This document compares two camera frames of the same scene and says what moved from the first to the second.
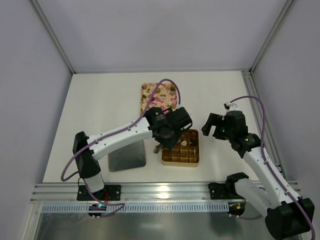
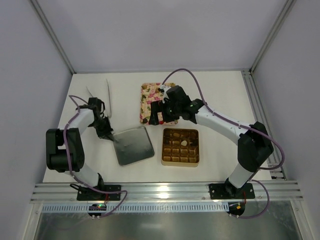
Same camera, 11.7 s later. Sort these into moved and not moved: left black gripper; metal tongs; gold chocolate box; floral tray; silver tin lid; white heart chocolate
Moved: left black gripper; silver tin lid; metal tongs
Not moved: white heart chocolate; floral tray; gold chocolate box
